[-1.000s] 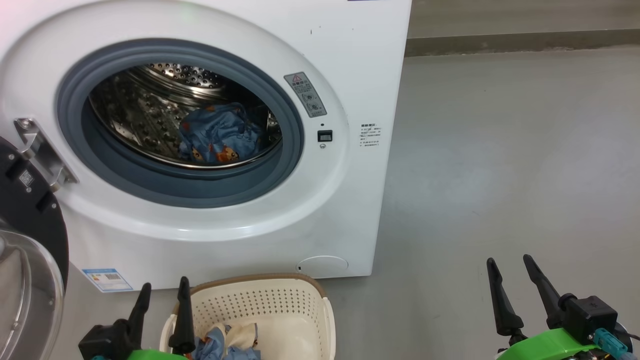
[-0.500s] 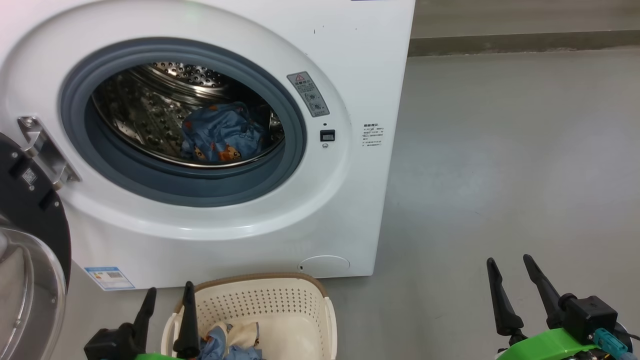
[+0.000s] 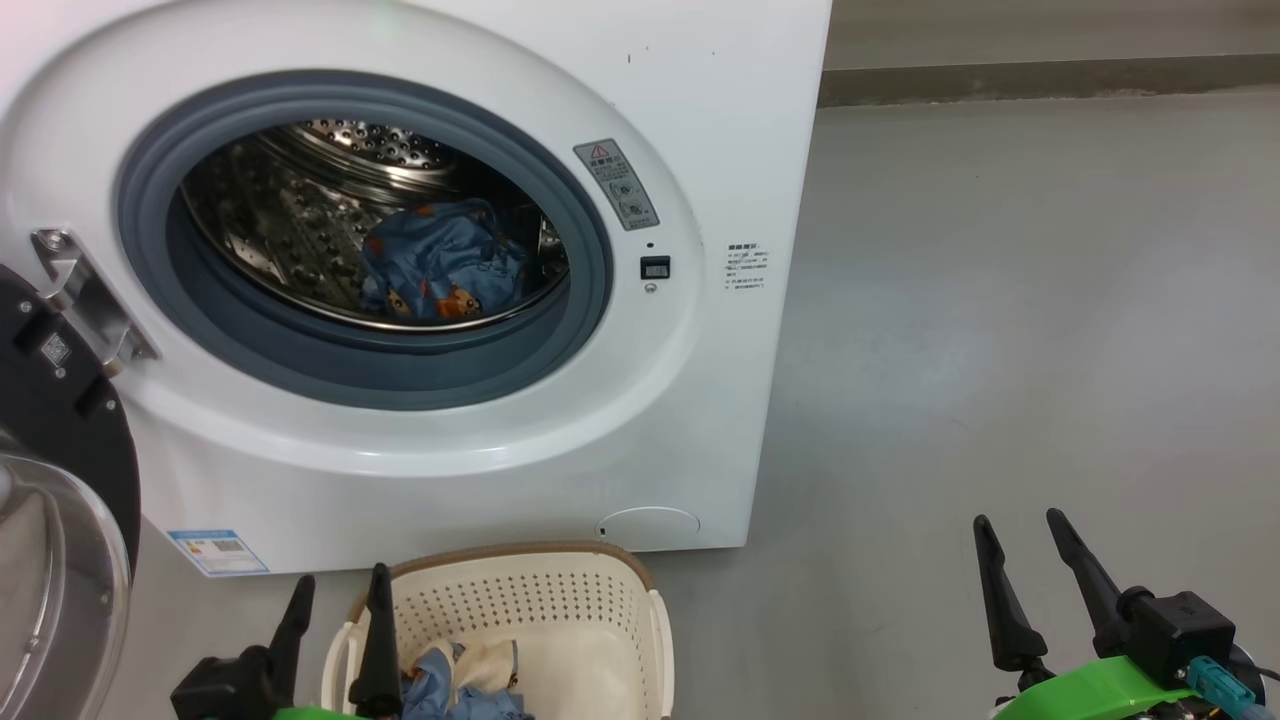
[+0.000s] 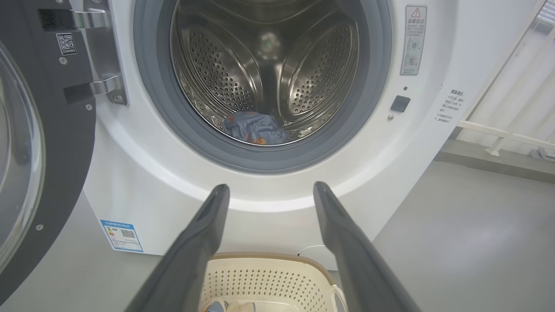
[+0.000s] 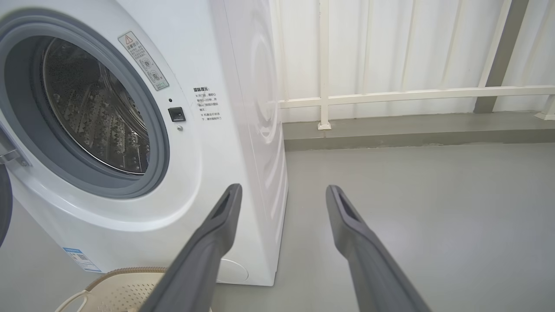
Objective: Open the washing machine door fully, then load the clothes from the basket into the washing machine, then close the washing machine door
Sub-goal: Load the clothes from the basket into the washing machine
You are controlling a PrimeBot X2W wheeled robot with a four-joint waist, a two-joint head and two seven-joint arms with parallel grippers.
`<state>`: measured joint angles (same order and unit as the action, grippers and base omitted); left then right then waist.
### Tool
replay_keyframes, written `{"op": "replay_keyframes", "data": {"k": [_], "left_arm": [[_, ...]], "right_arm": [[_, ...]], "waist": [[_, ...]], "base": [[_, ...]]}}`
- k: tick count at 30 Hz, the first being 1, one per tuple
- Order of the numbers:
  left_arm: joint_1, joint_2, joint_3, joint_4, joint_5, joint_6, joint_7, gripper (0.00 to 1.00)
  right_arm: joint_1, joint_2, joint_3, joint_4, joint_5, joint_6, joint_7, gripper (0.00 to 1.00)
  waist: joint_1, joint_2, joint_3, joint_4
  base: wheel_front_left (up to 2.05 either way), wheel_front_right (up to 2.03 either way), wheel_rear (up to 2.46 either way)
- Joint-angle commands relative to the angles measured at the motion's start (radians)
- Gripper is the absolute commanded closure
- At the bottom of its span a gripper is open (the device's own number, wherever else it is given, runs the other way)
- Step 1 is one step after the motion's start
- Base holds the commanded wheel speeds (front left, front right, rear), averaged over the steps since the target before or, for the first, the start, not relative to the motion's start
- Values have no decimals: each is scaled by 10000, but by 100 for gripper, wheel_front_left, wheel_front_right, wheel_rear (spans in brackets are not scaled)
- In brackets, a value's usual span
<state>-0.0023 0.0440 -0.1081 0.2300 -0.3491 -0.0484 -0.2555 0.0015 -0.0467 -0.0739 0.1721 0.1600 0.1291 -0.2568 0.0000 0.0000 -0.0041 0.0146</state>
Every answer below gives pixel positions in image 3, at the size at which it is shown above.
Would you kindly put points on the cream basket with brown rim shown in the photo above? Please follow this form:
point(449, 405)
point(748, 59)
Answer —
point(560, 620)

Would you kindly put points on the blue bear-print garment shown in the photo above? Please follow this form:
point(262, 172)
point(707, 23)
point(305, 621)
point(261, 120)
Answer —
point(440, 260)

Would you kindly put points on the black round glass washer door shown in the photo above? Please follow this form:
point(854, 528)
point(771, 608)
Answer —
point(90, 440)

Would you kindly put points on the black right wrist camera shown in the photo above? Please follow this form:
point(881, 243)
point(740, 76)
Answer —
point(1180, 625)

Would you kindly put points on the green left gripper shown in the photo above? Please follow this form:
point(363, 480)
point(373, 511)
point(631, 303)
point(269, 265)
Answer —
point(320, 714)

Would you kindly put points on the blue energy label sticker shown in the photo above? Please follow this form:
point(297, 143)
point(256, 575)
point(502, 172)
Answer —
point(218, 552)

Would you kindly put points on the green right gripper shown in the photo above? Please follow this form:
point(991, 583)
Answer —
point(1100, 695)

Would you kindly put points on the grey warning sticker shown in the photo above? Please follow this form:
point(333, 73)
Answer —
point(615, 185)

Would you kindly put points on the silver metal door hinge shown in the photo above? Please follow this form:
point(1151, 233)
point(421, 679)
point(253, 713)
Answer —
point(90, 300)

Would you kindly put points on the white front-load washing machine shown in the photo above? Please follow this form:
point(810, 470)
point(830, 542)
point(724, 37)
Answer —
point(700, 450)

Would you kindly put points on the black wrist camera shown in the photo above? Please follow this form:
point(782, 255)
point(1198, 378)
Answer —
point(1180, 625)
point(220, 690)

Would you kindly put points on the round white filter cover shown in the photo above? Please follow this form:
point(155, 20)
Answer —
point(650, 525)

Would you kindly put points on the perforated stainless steel drum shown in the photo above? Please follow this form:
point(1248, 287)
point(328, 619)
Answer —
point(280, 230)

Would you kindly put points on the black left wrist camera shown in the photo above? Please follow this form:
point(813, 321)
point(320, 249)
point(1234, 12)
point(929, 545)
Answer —
point(220, 690)

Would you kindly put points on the blue and cream printed garment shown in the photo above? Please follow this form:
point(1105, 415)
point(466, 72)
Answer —
point(440, 680)

